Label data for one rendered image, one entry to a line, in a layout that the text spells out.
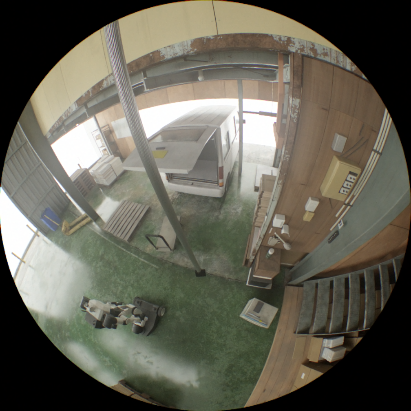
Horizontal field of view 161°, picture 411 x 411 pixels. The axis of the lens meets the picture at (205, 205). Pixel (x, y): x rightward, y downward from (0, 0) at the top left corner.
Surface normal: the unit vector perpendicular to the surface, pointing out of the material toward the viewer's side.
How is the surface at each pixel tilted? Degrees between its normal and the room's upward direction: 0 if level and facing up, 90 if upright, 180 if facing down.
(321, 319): 0
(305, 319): 0
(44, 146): 90
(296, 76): 90
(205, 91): 90
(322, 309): 0
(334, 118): 90
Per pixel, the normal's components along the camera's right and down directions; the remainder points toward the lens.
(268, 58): -0.33, 0.72
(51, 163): 0.94, 0.17
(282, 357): -0.11, -0.66
